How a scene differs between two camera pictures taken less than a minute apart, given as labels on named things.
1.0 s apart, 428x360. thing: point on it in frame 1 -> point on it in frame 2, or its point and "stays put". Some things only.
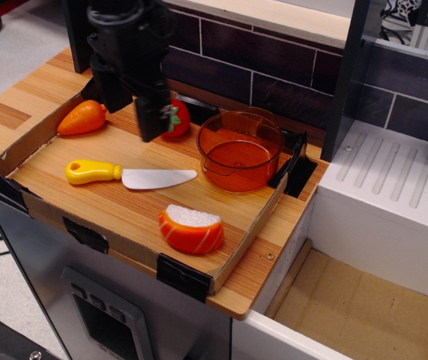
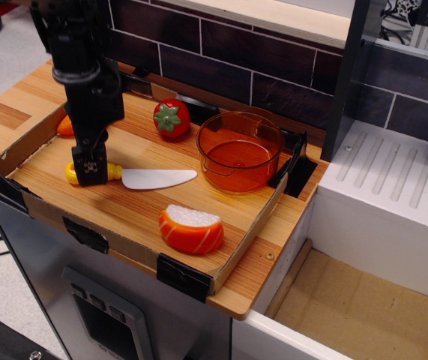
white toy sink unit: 370,275 stays put
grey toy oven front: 115,329 stays put
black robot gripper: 128,42 -> 94,100
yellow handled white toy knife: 79,171 stays put
